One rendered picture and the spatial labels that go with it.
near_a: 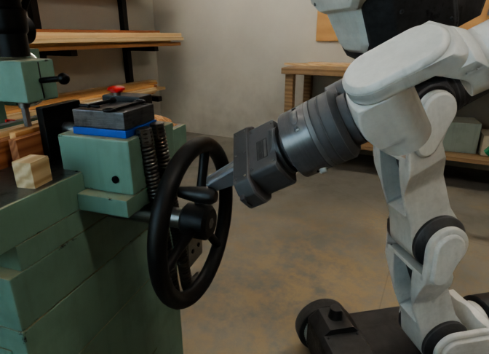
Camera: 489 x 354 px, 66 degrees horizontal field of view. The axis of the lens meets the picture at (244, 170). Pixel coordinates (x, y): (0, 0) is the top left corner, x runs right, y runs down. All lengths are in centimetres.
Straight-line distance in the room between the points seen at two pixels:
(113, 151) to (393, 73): 41
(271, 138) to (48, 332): 46
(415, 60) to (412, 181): 55
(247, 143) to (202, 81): 389
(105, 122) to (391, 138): 41
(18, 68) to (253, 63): 345
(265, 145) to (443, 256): 67
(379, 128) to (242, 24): 370
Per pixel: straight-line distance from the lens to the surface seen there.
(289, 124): 45
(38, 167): 62
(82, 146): 65
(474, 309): 137
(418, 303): 117
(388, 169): 103
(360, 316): 149
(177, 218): 65
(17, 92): 75
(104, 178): 64
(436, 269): 106
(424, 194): 100
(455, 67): 43
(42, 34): 311
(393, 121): 44
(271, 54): 397
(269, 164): 46
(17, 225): 60
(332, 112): 44
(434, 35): 43
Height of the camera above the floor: 111
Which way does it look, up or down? 20 degrees down
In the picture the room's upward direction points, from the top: straight up
